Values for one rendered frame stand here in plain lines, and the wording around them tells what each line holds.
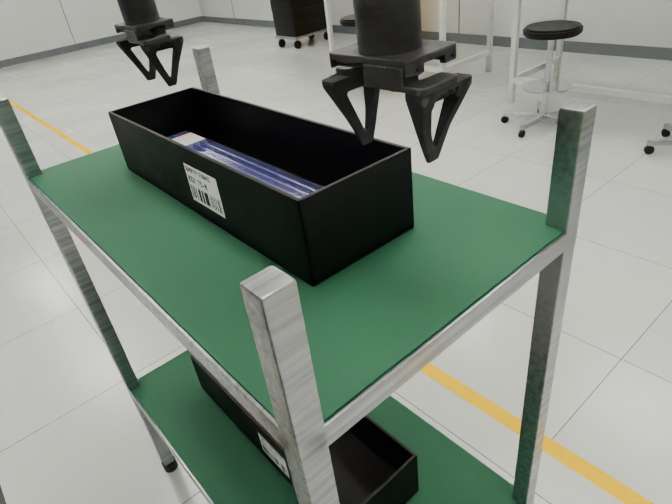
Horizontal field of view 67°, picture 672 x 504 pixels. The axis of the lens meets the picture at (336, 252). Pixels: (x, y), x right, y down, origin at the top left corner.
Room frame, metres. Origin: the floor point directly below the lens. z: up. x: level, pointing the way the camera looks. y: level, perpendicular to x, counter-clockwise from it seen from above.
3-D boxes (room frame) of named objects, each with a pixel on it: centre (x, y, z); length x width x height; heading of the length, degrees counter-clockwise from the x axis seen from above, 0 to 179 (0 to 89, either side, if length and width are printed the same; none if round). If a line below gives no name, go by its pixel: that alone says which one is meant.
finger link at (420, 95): (0.46, -0.09, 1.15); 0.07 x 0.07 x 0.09; 37
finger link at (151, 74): (0.96, 0.28, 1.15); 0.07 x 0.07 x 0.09; 37
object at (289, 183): (0.76, 0.13, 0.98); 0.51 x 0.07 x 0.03; 36
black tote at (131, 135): (0.76, 0.13, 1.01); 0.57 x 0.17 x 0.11; 36
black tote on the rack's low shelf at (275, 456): (0.76, 0.14, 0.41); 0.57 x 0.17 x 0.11; 37
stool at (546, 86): (3.23, -1.47, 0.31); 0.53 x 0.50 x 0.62; 37
